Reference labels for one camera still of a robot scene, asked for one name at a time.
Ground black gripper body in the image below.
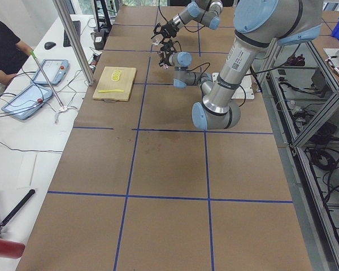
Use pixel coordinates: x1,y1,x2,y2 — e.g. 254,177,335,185
158,41,177,62
161,21,180,39

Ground clear glass cup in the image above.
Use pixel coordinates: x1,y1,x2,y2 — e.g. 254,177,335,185
151,38,160,46

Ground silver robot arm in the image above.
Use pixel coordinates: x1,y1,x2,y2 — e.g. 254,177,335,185
151,1,224,41
154,0,323,130

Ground yellow plastic knife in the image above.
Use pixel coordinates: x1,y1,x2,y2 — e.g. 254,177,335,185
98,89,125,93

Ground bamboo cutting board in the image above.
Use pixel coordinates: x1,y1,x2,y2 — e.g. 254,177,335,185
93,66,137,102

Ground black keyboard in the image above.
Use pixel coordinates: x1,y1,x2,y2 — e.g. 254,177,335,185
63,20,82,47

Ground teach pendant far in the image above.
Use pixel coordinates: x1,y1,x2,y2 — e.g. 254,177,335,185
31,59,69,86

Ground teach pendant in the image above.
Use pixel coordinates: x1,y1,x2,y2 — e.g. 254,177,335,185
1,84,53,120
31,59,69,86

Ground black computer mouse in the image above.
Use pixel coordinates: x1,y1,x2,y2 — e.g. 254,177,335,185
44,41,56,50

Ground teach pendant near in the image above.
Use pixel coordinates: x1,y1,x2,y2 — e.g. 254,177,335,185
1,84,53,120

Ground person in black shirt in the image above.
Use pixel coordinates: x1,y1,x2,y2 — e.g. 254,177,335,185
0,21,33,86

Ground red cylinder bottle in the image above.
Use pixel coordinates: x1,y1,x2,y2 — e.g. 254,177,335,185
0,238,25,259

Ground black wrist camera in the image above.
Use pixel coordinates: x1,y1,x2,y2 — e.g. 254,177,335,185
161,39,178,53

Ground aluminium frame post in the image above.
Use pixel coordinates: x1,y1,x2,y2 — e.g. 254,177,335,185
53,0,94,86

